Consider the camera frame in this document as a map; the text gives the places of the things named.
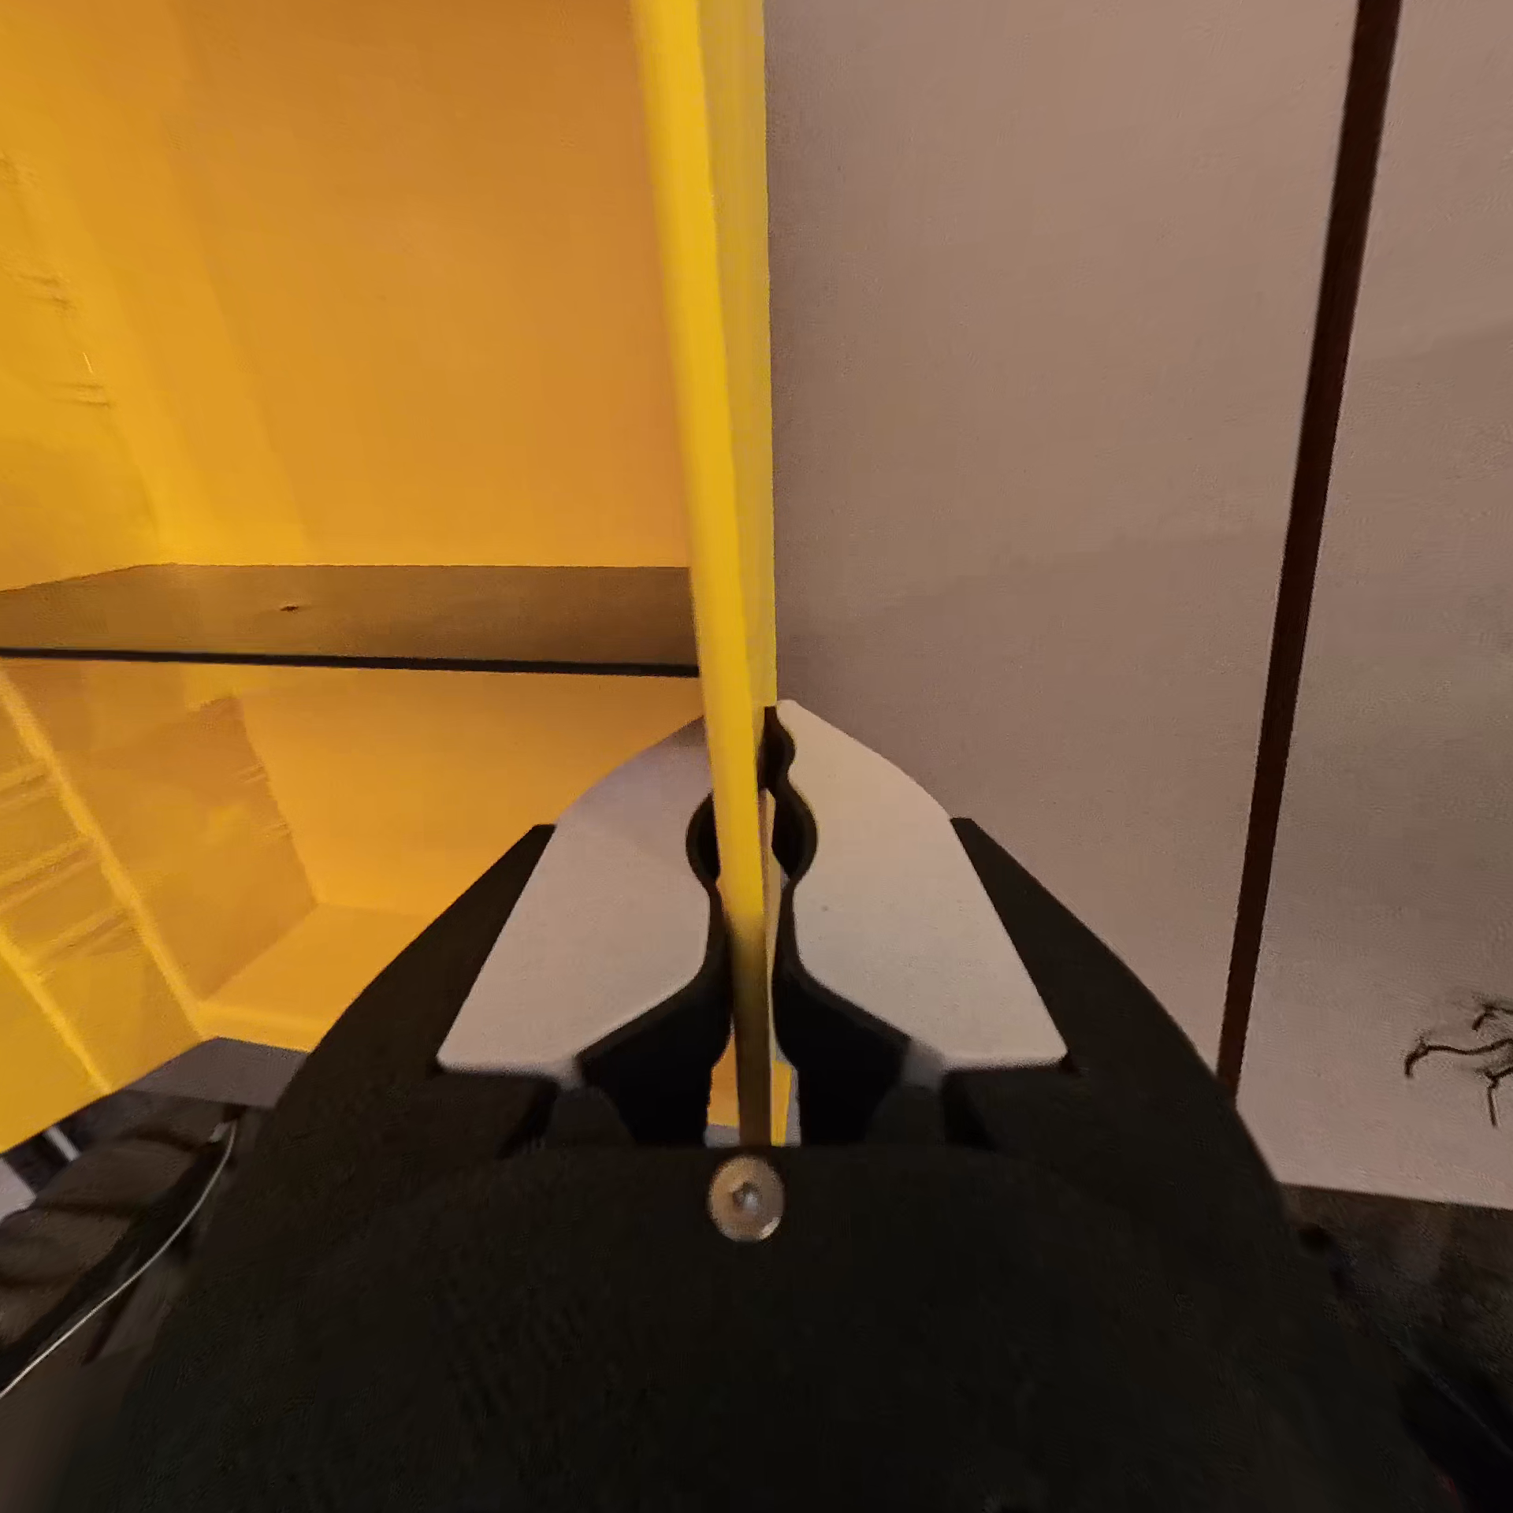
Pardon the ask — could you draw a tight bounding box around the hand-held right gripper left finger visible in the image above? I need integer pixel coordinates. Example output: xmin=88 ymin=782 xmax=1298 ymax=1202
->
xmin=437 ymin=717 xmax=738 ymax=1146

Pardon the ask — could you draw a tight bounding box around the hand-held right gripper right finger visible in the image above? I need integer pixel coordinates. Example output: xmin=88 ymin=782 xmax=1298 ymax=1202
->
xmin=765 ymin=701 xmax=1071 ymax=1146

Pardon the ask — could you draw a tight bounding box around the black shelf board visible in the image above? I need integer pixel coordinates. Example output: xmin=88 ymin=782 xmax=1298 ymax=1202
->
xmin=0 ymin=564 xmax=702 ymax=679

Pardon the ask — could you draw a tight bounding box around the person's olive trouser leg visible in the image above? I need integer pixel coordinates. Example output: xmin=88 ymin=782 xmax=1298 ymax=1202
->
xmin=0 ymin=1088 xmax=279 ymax=1373

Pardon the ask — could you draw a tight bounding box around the dark twig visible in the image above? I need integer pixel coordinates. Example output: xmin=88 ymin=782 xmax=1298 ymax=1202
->
xmin=1403 ymin=996 xmax=1513 ymax=1128

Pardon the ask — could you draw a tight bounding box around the dark brown vertical pole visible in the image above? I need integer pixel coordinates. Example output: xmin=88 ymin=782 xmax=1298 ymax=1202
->
xmin=1217 ymin=0 xmax=1403 ymax=1104

